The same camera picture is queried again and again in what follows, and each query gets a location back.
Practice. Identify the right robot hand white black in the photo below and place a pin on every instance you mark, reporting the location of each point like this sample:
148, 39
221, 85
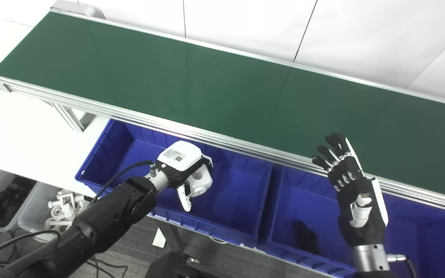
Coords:
352, 185

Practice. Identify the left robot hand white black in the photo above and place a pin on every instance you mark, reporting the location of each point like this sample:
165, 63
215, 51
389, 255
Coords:
178, 158

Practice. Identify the white cylindrical plastic part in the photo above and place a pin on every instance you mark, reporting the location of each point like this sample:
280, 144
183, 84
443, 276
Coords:
201, 181

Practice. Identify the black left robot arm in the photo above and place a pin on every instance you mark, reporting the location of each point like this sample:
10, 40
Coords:
110, 212

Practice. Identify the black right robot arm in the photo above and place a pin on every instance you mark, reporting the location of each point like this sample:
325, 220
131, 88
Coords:
369, 258

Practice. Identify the green conveyor belt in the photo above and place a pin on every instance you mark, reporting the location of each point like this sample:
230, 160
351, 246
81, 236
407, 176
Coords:
129, 117
226, 85

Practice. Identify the blue plastic bin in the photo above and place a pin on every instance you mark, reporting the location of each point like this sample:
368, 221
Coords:
230, 200
419, 239

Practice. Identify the black plastic part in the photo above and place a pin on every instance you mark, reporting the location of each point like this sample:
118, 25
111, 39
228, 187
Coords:
305, 235

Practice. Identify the aluminium conveyor support leg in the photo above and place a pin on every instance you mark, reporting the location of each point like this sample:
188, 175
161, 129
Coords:
70, 117

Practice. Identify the grey conveyor motor housing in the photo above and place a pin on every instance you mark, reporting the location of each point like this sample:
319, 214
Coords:
75, 7

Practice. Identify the clear box with white parts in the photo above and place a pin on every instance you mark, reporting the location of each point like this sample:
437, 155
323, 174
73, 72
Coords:
43, 208

